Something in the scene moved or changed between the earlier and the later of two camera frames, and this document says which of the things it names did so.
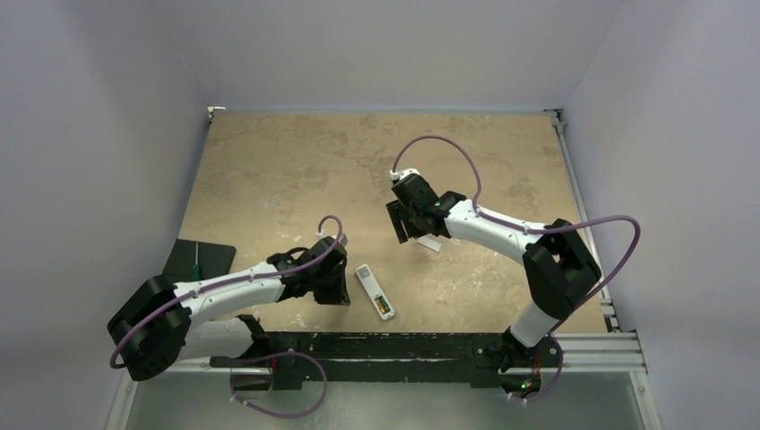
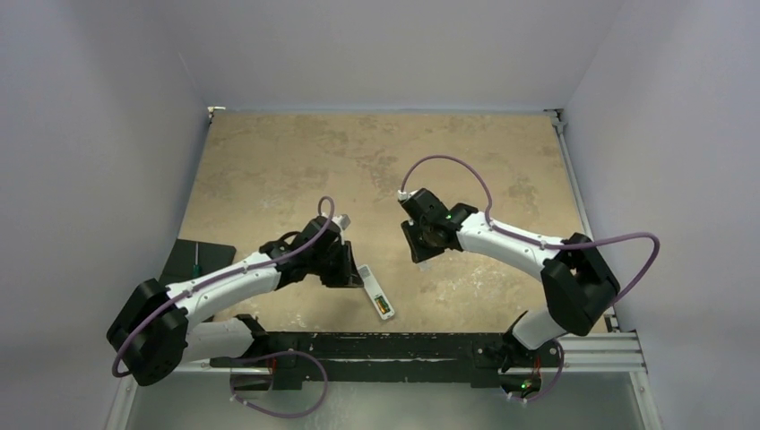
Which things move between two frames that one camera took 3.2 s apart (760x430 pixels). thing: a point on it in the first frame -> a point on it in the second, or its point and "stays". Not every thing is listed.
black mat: [214, 259] stays
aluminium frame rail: [610, 350] stays
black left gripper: [339, 295] -> [347, 274]
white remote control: [376, 296] stays
